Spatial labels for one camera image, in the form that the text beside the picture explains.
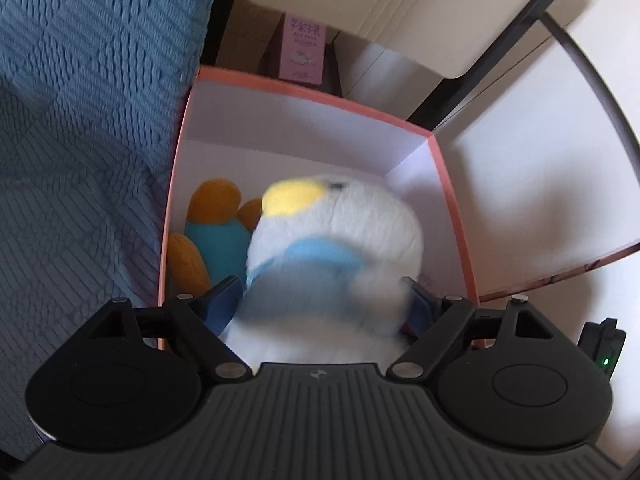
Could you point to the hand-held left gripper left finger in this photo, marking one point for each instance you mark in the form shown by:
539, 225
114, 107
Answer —
226, 302

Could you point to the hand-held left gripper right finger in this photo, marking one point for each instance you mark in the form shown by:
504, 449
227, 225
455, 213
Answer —
419, 312

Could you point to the white duck plush blue hat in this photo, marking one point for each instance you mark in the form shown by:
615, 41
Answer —
340, 230

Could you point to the pink storage box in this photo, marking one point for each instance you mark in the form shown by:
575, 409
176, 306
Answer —
310, 130

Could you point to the brown bear plush blue shirt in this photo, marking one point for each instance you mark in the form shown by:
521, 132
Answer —
215, 245

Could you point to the pink box lid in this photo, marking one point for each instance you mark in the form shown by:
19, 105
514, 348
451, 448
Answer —
550, 200

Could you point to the blue textured sofa cover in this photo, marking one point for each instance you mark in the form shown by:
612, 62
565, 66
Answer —
75, 110

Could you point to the small pink carton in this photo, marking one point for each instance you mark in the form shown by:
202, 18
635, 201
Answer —
302, 50

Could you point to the brown cardboard panel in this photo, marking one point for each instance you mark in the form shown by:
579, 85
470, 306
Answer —
250, 35

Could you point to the white cabinet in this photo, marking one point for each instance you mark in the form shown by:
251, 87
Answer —
425, 10

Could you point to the black metal frame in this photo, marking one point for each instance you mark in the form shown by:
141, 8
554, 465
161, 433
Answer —
500, 47

